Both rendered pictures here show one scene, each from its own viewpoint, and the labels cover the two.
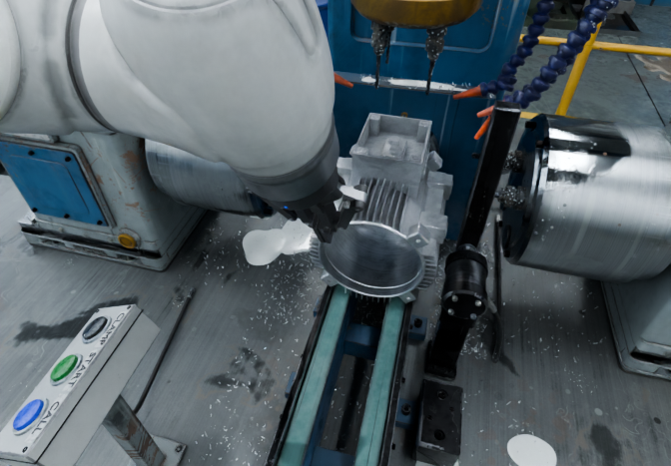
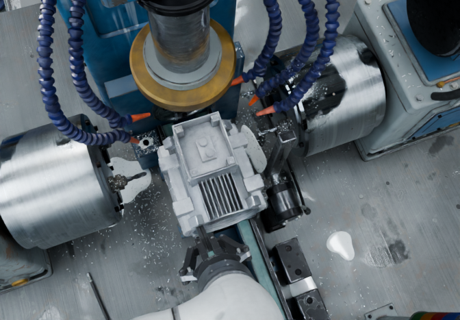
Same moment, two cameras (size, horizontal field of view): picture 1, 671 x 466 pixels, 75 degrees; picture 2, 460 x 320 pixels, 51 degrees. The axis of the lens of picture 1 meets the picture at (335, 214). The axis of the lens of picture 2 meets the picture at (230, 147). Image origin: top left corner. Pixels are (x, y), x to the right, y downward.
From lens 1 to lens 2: 0.63 m
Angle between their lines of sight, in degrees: 35
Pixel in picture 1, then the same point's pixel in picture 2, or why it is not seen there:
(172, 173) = (50, 242)
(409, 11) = (202, 105)
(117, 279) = (24, 302)
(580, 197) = (328, 126)
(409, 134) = (204, 122)
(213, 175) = (85, 228)
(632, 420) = (377, 190)
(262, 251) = not seen: hidden behind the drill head
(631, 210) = (356, 119)
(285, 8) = not seen: outside the picture
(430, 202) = (241, 163)
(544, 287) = not seen: hidden behind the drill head
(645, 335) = (373, 147)
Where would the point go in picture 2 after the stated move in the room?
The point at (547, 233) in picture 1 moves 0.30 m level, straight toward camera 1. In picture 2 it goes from (315, 149) to (326, 291)
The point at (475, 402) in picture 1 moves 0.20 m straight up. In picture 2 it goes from (301, 231) to (317, 218)
